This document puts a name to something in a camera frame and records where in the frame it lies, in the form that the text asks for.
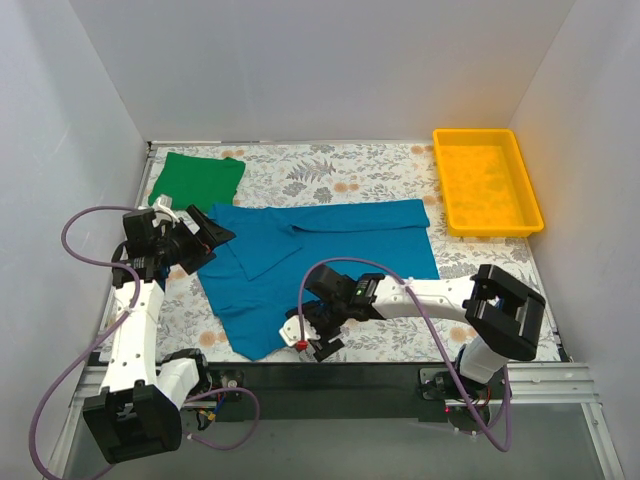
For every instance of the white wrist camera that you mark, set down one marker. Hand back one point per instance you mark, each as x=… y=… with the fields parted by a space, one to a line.
x=298 y=333
x=163 y=211

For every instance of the floral patterned table mat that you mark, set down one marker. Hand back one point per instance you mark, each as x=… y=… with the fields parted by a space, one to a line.
x=279 y=175

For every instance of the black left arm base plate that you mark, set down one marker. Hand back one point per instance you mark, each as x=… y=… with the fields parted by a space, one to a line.
x=226 y=378

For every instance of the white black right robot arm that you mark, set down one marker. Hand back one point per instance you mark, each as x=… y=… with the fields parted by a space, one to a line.
x=505 y=313

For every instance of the green folded t shirt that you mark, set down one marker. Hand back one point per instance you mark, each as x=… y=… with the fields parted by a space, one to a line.
x=197 y=181

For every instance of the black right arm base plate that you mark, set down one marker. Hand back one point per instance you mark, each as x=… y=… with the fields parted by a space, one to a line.
x=436 y=383

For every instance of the yellow plastic bin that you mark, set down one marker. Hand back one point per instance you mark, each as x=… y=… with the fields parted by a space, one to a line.
x=485 y=185

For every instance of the aluminium frame rail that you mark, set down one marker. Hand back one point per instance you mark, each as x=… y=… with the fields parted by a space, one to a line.
x=371 y=421

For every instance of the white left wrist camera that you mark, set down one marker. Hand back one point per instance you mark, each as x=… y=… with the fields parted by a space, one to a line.
x=163 y=211

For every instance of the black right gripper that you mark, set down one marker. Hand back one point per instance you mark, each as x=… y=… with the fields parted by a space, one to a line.
x=323 y=331

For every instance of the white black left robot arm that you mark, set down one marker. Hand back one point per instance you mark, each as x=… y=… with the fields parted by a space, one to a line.
x=136 y=412

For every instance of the blue t shirt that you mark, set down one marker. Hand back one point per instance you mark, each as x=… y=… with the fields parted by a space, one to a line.
x=255 y=278

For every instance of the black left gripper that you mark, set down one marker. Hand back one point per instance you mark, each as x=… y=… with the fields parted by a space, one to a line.
x=201 y=240

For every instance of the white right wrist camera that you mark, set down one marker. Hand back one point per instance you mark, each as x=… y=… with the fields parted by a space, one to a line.
x=298 y=333

